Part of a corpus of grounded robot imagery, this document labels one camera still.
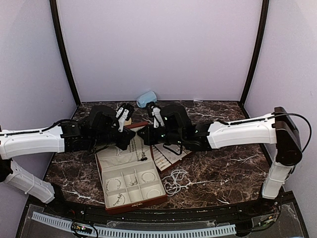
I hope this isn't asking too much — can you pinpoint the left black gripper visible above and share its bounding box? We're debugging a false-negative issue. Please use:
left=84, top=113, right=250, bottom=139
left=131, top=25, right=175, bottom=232
left=90, top=126, right=135, bottom=150

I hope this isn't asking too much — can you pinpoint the light blue faceted cup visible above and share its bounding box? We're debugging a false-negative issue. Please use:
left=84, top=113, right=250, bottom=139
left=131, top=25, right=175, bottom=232
left=136, top=91, right=157, bottom=108

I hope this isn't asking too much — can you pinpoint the white cable duct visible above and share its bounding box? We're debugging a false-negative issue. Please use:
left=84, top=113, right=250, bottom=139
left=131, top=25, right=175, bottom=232
left=31, top=212, right=236, bottom=238

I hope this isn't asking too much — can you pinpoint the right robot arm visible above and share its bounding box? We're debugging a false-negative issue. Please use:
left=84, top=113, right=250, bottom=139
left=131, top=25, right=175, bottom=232
left=137, top=103, right=306, bottom=215

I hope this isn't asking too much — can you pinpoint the silver link bracelet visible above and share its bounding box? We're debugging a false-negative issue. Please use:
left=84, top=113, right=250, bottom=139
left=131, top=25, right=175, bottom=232
left=106, top=178, right=122, bottom=191

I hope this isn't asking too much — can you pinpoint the white bangle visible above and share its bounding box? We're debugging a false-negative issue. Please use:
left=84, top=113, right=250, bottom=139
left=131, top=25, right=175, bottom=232
left=147, top=188, right=161, bottom=198

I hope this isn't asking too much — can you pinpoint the large red jewelry box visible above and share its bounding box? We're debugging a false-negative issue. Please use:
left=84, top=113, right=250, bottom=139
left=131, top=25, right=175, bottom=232
left=95, top=135, right=167, bottom=215

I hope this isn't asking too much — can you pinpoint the beige plate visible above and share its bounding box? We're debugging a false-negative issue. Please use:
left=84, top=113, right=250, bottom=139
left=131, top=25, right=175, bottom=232
left=124, top=118, right=132, bottom=126

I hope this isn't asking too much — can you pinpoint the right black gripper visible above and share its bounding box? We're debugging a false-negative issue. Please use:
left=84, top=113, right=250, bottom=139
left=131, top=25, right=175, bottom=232
left=138, top=123, right=184, bottom=145

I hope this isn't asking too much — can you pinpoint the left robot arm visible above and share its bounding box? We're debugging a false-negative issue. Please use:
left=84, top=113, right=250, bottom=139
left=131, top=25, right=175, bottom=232
left=0, top=103, right=136, bottom=216

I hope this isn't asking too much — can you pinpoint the long white pearl necklace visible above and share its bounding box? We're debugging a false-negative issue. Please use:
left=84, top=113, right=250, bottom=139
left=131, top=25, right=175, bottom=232
left=163, top=169, right=190, bottom=196

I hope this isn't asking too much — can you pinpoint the small red jewelry tray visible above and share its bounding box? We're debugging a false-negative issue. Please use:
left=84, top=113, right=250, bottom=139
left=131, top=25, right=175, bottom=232
left=152, top=144, right=193, bottom=173

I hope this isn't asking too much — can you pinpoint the toggle clasp chain necklace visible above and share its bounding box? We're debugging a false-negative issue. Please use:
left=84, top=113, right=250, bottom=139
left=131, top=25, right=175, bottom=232
left=135, top=137, right=149, bottom=162

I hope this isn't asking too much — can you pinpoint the silver bracelet in box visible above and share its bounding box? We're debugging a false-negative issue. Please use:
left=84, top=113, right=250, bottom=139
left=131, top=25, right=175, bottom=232
left=141, top=171, right=155, bottom=182

